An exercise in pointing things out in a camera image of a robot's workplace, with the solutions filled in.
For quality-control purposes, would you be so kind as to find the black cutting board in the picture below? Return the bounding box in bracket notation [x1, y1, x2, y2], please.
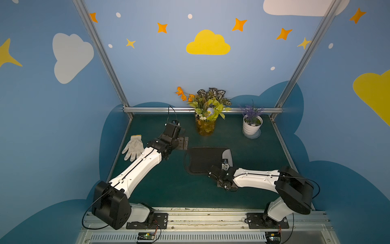
[183, 147, 229, 175]

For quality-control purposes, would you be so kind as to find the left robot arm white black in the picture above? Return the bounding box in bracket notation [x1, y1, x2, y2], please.
[90, 135, 164, 230]

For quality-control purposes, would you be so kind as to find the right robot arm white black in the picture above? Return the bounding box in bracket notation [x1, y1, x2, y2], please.
[208, 166, 314, 228]

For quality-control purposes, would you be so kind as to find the right controller board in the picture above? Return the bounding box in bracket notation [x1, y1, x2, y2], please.
[265, 232, 281, 244]

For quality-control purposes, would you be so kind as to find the controller board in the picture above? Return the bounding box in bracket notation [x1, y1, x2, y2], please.
[137, 232, 155, 242]
[265, 232, 281, 244]

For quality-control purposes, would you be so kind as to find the left controller board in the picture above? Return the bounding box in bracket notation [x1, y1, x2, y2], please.
[137, 232, 155, 242]

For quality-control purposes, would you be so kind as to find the flower bouquet in amber vase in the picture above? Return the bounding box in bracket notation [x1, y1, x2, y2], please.
[176, 87, 232, 136]

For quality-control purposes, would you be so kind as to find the white work glove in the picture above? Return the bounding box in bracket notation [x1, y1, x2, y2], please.
[122, 135, 144, 162]

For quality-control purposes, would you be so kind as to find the lavender plant in white pot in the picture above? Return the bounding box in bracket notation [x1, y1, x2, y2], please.
[240, 105, 264, 139]

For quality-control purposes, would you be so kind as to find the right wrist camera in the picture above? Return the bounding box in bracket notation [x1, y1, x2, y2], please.
[221, 159, 230, 171]

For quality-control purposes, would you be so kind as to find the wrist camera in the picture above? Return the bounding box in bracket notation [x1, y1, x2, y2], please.
[221, 159, 230, 171]
[163, 120, 181, 141]

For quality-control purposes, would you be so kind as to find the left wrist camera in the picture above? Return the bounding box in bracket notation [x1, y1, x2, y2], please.
[163, 120, 181, 141]

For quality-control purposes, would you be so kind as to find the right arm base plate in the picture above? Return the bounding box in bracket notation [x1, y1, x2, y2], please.
[244, 212, 289, 229]

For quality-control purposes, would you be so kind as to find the aluminium frame rail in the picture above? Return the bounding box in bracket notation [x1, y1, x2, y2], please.
[123, 106, 284, 115]

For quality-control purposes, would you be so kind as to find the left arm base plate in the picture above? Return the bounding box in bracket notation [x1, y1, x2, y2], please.
[126, 213, 169, 230]

